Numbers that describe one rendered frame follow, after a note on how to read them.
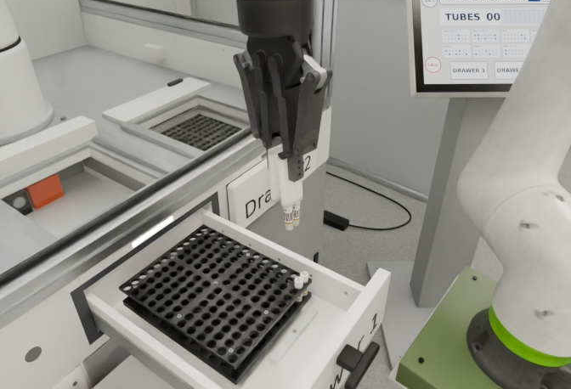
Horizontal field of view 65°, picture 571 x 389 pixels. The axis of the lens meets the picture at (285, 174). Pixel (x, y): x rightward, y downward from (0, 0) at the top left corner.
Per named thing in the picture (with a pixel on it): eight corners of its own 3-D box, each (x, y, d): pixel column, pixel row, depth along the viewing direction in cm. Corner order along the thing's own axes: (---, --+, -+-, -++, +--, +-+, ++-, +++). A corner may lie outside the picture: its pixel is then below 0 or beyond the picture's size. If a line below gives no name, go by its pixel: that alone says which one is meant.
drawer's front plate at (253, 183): (316, 169, 107) (318, 128, 101) (237, 234, 87) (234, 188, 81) (309, 167, 108) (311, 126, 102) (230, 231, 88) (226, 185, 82)
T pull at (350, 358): (380, 349, 57) (381, 342, 56) (352, 396, 51) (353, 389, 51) (354, 335, 58) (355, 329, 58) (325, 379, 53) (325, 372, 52)
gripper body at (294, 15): (217, -9, 44) (228, 84, 48) (274, -3, 38) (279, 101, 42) (274, -17, 48) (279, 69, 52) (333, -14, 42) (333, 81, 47)
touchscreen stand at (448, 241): (522, 370, 152) (658, 88, 97) (391, 372, 152) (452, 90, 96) (469, 265, 194) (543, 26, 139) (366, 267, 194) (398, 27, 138)
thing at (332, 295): (368, 316, 69) (372, 288, 66) (268, 464, 51) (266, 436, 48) (184, 221, 88) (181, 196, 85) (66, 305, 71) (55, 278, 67)
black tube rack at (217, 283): (310, 307, 70) (312, 279, 66) (237, 396, 58) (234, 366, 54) (206, 251, 81) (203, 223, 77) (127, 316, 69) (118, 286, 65)
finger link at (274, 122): (261, 53, 45) (251, 51, 46) (263, 152, 51) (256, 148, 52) (289, 47, 47) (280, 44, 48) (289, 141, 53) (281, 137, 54)
